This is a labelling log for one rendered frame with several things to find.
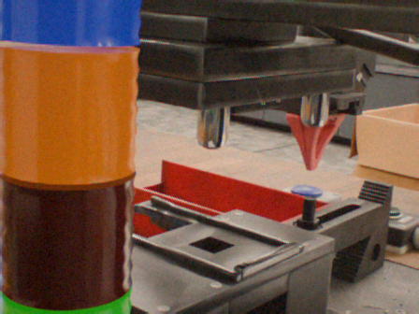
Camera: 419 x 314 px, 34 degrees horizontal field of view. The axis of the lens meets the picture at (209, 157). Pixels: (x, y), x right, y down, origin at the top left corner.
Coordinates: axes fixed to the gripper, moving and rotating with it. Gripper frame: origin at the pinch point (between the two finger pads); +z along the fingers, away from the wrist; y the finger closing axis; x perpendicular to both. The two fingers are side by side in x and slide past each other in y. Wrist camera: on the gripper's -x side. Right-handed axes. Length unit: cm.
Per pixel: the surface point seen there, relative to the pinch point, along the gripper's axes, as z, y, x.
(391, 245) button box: 6.4, -13.1, 3.3
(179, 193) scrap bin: 4.6, 12.5, 10.8
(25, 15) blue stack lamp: -19, -29, 63
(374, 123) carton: 28, 81, -182
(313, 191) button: 3.3, -1.0, 0.7
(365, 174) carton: 50, 83, -183
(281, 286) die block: 0.3, -18.3, 33.5
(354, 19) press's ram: -19, -26, 40
